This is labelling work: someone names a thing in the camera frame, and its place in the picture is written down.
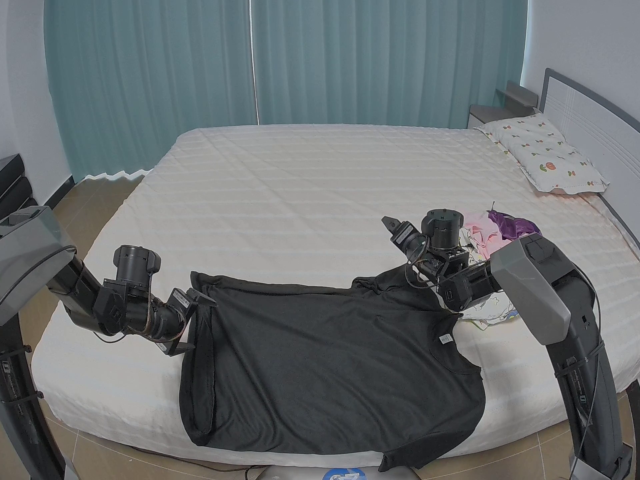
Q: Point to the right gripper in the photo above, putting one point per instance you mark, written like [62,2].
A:
[407,240]

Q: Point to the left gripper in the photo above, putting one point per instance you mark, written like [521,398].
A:
[172,323]

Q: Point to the black T-shirt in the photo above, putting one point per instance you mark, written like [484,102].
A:
[325,368]

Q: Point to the grey bedside table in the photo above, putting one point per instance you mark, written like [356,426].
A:
[492,113]

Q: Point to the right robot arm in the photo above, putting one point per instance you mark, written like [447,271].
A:
[530,288]

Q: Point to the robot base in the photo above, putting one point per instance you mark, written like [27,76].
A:
[300,474]

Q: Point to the white printed pillow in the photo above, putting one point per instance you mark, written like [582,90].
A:
[545,153]

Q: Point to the bed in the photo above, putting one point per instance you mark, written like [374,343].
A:
[300,193]

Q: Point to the pink garment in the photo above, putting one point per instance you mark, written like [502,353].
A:
[482,233]

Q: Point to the black chest of drawers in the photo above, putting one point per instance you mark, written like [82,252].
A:
[15,183]

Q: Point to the purple garment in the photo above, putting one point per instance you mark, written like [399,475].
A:
[515,225]

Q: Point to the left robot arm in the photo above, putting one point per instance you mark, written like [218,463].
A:
[30,248]

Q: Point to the white printed garment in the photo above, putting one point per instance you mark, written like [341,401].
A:
[492,313]

